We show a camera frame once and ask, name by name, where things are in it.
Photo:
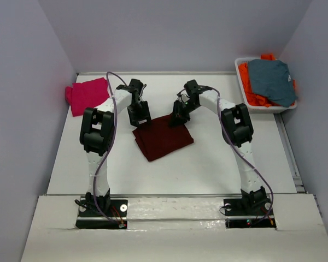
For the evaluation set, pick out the dark red t shirt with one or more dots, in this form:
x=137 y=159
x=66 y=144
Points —
x=157 y=139

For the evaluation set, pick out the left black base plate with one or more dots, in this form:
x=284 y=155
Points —
x=90 y=218

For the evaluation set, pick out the white laundry basket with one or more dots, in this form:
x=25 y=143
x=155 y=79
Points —
x=257 y=109

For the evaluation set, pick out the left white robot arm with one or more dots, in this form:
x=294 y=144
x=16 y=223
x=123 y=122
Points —
x=97 y=135

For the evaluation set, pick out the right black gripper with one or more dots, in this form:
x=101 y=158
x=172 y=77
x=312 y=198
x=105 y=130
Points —
x=178 y=117

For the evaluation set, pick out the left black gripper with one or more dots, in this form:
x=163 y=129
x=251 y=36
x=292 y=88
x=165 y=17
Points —
x=145 y=114

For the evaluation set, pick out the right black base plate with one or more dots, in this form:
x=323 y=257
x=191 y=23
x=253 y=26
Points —
x=237 y=217

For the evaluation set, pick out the aluminium rail right side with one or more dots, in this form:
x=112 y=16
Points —
x=290 y=155

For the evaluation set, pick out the folded pink t shirt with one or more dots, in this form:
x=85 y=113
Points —
x=88 y=94

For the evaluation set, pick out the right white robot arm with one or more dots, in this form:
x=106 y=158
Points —
x=237 y=131

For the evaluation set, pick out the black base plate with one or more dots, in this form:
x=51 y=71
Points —
x=90 y=218
x=237 y=217

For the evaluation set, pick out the teal blue t shirt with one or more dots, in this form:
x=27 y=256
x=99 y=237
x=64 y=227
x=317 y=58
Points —
x=271 y=83

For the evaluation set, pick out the orange t shirt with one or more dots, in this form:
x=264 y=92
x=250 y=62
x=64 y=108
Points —
x=243 y=69

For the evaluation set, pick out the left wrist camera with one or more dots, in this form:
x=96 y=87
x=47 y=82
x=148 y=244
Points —
x=138 y=86

